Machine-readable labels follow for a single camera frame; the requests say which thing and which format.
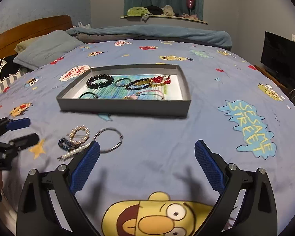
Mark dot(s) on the wooden tv stand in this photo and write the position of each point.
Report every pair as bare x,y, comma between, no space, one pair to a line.
268,75

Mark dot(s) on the silver bangle with charm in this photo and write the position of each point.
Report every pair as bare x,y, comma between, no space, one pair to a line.
109,139

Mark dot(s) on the green cloth on sill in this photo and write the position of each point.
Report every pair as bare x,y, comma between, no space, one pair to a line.
137,11

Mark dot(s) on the olive green pillow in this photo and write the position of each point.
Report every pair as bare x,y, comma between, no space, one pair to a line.
21,46

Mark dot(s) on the pink balloon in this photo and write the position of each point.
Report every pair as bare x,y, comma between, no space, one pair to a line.
190,5

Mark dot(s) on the wooden window sill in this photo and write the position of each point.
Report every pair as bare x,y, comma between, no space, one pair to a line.
164,17

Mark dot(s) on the red bead gold tassel jewelry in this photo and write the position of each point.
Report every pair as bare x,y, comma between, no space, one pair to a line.
160,81

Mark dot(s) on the black television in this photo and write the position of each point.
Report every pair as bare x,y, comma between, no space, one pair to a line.
278,55

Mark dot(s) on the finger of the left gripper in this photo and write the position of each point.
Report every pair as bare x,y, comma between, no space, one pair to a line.
18,124
25,142

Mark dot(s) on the blue cartoon bed sheet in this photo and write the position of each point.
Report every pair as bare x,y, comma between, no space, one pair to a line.
237,111

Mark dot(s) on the printed blue paper sheet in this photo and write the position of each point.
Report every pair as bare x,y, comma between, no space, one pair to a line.
138,89

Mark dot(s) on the grey shallow cardboard tray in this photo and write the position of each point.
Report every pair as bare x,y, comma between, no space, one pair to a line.
166,108

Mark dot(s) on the grey blue pillow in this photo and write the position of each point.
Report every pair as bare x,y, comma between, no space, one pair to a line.
47,49

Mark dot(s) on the black cloth on sill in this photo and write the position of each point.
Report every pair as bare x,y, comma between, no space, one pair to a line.
154,10

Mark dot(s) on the white plastic bag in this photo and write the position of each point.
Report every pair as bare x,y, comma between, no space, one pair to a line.
88,26

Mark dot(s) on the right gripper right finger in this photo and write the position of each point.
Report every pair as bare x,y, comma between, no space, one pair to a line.
257,214

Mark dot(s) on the wooden headboard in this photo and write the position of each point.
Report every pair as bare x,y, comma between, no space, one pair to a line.
39,27

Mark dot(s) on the blue folded duvet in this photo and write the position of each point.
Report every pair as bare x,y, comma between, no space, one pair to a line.
212,37

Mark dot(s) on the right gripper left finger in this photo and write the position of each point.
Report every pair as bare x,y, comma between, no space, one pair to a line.
36,214

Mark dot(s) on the thin dark blue bangle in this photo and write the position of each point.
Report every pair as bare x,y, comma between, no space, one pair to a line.
122,82

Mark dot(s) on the beige cloth on sill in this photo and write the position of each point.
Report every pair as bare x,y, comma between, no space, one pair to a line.
167,10

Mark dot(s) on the pink cloth on sill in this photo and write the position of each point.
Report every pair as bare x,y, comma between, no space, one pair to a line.
191,17

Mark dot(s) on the striped black white pillow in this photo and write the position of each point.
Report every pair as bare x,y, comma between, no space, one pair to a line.
10,71

